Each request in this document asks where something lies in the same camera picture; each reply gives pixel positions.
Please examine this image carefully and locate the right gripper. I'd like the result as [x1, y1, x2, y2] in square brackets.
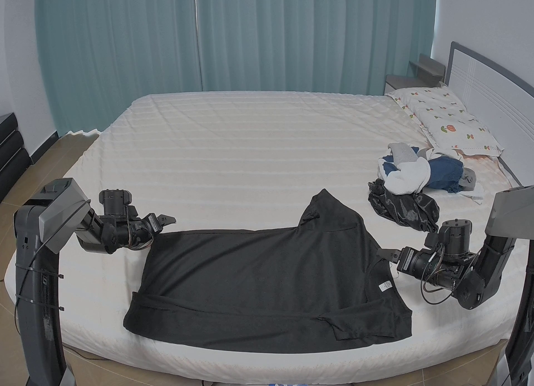
[376, 247, 454, 288]

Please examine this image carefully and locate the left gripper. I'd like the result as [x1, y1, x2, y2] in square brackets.
[126, 213, 178, 250]

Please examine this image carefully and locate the black T-shirt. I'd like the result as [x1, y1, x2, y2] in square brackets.
[123, 188, 414, 353]

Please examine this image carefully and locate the pile of clothes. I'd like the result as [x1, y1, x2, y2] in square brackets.
[377, 143, 484, 206]

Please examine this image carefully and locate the bed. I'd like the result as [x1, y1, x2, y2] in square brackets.
[4, 40, 534, 381]

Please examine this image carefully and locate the black shiny garment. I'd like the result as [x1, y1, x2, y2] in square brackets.
[368, 179, 441, 233]

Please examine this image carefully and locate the white printed pillow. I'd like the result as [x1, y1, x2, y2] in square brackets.
[385, 85, 505, 156]

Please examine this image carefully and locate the black chest of drawers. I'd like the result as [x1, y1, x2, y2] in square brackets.
[0, 113, 32, 201]

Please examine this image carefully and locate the grey bedside table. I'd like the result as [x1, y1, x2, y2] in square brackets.
[385, 53, 446, 94]

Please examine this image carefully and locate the blue-green curtain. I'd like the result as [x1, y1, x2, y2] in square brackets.
[196, 0, 436, 95]
[35, 0, 203, 135]

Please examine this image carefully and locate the black cable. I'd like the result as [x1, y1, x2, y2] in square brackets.
[419, 279, 456, 307]

